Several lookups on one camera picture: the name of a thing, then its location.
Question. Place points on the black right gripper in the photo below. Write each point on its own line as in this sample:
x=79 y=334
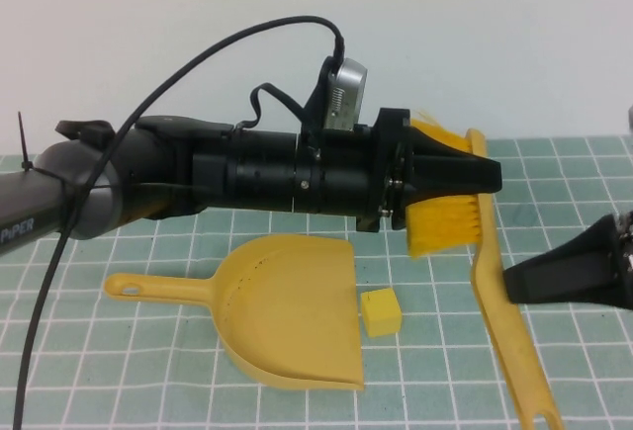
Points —
x=624 y=252

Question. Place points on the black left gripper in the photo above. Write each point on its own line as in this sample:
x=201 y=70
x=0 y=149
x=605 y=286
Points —
x=346 y=178

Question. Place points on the yellow hand brush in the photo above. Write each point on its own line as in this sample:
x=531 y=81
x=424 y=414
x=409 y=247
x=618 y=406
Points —
x=440 y=227

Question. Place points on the small yellow foam cube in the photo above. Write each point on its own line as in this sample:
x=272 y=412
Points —
x=381 y=314

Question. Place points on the yellow plastic dustpan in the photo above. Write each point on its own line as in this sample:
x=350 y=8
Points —
x=287 y=311

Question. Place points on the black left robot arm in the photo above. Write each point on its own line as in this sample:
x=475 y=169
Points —
x=173 y=173

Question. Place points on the green white checkered tablecloth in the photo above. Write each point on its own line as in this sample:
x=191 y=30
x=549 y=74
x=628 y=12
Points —
x=148 y=375

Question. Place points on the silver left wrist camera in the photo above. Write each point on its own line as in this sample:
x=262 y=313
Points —
x=346 y=94

